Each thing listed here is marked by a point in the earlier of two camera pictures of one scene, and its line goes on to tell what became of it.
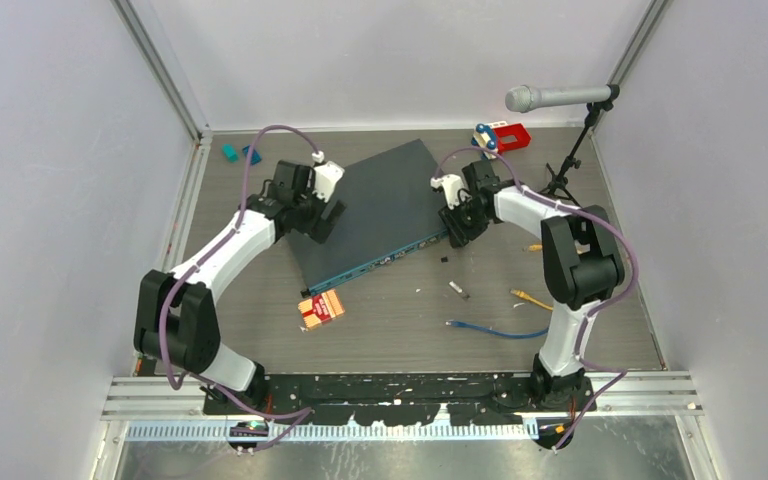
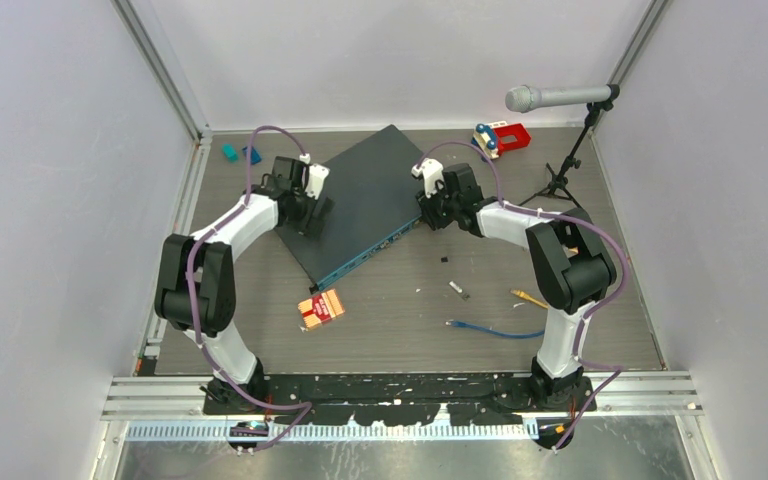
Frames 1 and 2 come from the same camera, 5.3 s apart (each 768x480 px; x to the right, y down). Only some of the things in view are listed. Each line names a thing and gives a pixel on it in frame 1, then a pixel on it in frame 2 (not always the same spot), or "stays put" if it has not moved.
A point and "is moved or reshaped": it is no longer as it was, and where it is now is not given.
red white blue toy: (499, 136) stays put
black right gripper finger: (457, 234) → (428, 209)
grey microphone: (524, 99) stays put
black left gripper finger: (338, 211) → (321, 210)
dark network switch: (392, 209) is moved or reshaped
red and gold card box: (321, 308) stays put
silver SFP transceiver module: (458, 289) stays put
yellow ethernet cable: (532, 247) stays put
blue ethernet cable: (498, 333) stays put
